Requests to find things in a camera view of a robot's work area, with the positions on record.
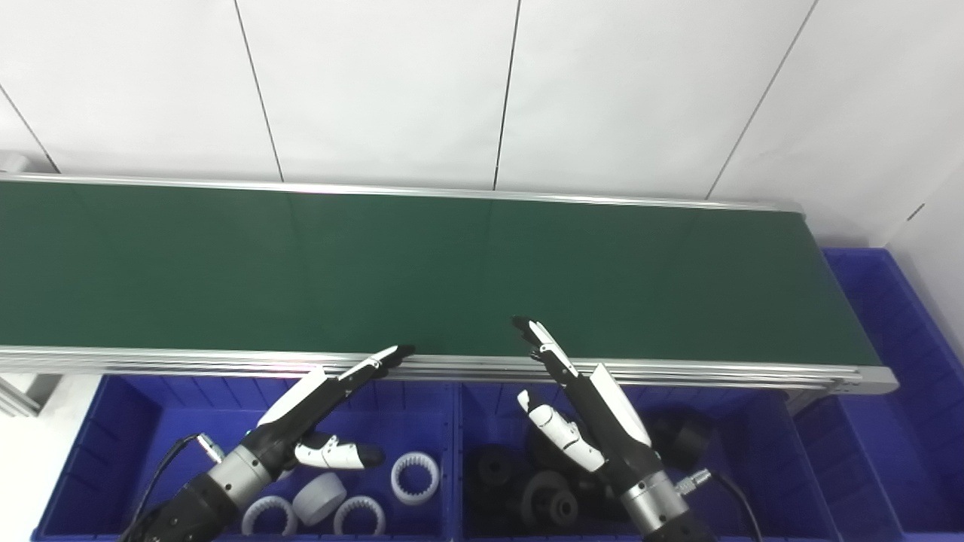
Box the aluminium conveyor support leg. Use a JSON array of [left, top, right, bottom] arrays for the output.
[[0, 373, 44, 418]]

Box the green conveyor belt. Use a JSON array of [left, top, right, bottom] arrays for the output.
[[0, 172, 900, 397], [0, 180, 883, 368]]

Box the black disc part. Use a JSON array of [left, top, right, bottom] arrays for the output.
[[520, 470, 581, 529]]

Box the blue bin with white parts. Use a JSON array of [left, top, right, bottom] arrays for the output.
[[32, 373, 461, 542]]

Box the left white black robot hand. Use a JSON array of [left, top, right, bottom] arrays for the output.
[[247, 344, 417, 483]]

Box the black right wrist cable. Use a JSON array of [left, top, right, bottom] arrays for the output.
[[673, 467, 764, 542]]

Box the white cylinder part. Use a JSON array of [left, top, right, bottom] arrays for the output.
[[291, 472, 348, 527]]

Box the black cylinder part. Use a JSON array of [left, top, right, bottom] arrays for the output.
[[649, 413, 710, 473]]

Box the blue bin with black parts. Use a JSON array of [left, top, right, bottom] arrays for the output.
[[452, 379, 842, 542]]

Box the empty blue bin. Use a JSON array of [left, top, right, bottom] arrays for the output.
[[793, 248, 964, 542]]

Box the white ring gear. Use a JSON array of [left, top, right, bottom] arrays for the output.
[[333, 495, 387, 537], [389, 451, 441, 506], [240, 496, 299, 537]]

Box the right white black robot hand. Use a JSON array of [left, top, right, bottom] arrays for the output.
[[511, 315, 669, 495]]

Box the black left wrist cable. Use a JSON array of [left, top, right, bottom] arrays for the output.
[[123, 432, 227, 542]]

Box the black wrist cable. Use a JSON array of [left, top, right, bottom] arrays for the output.
[[673, 467, 764, 542], [123, 432, 227, 542]]

